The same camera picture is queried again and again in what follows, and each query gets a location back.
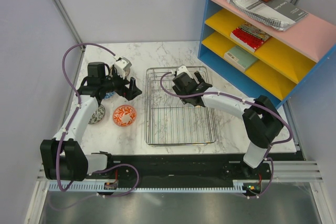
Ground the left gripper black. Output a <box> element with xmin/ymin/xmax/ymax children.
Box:
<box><xmin>101</xmin><ymin>68</ymin><xmax>141</xmax><ymax>101</ymax></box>

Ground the orange patterned glass bowl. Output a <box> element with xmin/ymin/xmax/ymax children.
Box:
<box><xmin>113</xmin><ymin>104</ymin><xmax>137</xmax><ymax>127</ymax></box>

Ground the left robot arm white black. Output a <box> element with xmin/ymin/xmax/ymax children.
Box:
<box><xmin>40</xmin><ymin>58</ymin><xmax>142</xmax><ymax>181</ymax></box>

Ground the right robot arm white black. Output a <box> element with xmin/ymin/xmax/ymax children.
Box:
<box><xmin>173</xmin><ymin>66</ymin><xmax>284</xmax><ymax>179</ymax></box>

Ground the brown patterned bowl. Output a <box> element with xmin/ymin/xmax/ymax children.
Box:
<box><xmin>125</xmin><ymin>69</ymin><xmax>131</xmax><ymax>77</ymax></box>

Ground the blue patterned bowl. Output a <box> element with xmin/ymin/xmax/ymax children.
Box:
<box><xmin>104</xmin><ymin>92</ymin><xmax>115</xmax><ymax>100</ymax></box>

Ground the grey patterned bowl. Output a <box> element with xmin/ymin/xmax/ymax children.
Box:
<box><xmin>88</xmin><ymin>104</ymin><xmax>106</xmax><ymax>125</ymax></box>

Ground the light green book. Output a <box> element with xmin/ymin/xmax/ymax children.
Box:
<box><xmin>224</xmin><ymin>46</ymin><xmax>258</xmax><ymax>72</ymax></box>

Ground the red patterned book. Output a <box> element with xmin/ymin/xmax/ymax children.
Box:
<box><xmin>230</xmin><ymin>22</ymin><xmax>271</xmax><ymax>52</ymax></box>

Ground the colourful wooden shelf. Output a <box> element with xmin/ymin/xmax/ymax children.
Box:
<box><xmin>198</xmin><ymin>0</ymin><xmax>335</xmax><ymax>107</ymax></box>

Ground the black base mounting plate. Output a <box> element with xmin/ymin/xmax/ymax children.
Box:
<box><xmin>91</xmin><ymin>154</ymin><xmax>270</xmax><ymax>187</ymax></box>

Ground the spiral bound notebook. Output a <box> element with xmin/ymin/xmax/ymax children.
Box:
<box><xmin>227</xmin><ymin>0</ymin><xmax>285</xmax><ymax>31</ymax></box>

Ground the grey setup guide booklet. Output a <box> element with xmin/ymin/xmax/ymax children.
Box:
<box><xmin>247</xmin><ymin>0</ymin><xmax>309</xmax><ymax>30</ymax></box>

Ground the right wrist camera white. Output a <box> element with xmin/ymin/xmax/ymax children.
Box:
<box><xmin>171</xmin><ymin>65</ymin><xmax>194</xmax><ymax>79</ymax></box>

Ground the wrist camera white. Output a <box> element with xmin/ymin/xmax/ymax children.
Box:
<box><xmin>113</xmin><ymin>56</ymin><xmax>132</xmax><ymax>79</ymax></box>
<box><xmin>171</xmin><ymin>65</ymin><xmax>194</xmax><ymax>79</ymax></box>

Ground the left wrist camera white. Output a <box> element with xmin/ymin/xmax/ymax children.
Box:
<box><xmin>113</xmin><ymin>56</ymin><xmax>132</xmax><ymax>79</ymax></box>

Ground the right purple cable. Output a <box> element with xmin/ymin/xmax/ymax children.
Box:
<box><xmin>159</xmin><ymin>70</ymin><xmax>293</xmax><ymax>200</ymax></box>

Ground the purple cable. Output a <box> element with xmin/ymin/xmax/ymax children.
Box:
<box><xmin>47</xmin><ymin>42</ymin><xmax>139</xmax><ymax>210</ymax></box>
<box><xmin>159</xmin><ymin>70</ymin><xmax>293</xmax><ymax>200</ymax></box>

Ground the metal wire dish rack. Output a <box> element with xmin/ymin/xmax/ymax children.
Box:
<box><xmin>145</xmin><ymin>67</ymin><xmax>218</xmax><ymax>146</ymax></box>

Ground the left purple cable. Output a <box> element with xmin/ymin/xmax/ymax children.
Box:
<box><xmin>47</xmin><ymin>42</ymin><xmax>139</xmax><ymax>210</ymax></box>

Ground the light blue cable duct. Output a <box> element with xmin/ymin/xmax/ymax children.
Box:
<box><xmin>48</xmin><ymin>179</ymin><xmax>271</xmax><ymax>193</ymax></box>

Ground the aluminium frame rail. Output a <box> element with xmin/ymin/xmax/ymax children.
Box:
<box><xmin>36</xmin><ymin>159</ymin><xmax>323</xmax><ymax>183</ymax></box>

